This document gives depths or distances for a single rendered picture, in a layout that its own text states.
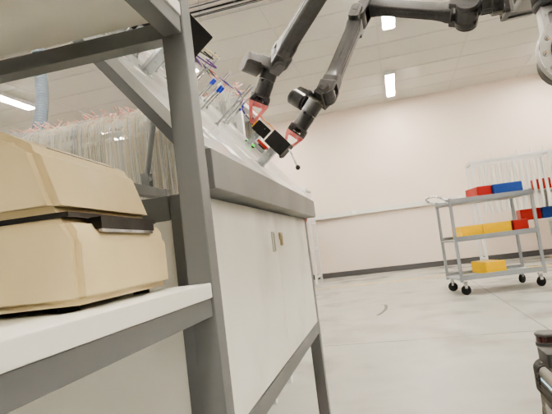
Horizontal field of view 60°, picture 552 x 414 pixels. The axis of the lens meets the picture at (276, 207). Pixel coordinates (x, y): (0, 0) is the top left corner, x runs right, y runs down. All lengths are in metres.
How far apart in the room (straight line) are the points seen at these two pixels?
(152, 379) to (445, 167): 9.12
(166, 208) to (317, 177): 9.06
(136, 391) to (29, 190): 0.44
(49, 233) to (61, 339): 0.12
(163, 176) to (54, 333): 2.05
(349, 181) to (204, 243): 9.08
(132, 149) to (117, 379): 1.77
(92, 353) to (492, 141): 9.65
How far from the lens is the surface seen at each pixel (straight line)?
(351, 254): 9.66
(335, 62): 1.80
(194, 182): 0.68
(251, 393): 0.98
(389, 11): 1.98
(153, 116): 0.98
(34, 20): 0.77
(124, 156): 2.54
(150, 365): 0.82
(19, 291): 0.50
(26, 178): 0.50
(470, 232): 5.34
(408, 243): 9.62
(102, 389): 0.87
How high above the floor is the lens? 0.69
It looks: 5 degrees up
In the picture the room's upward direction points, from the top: 7 degrees counter-clockwise
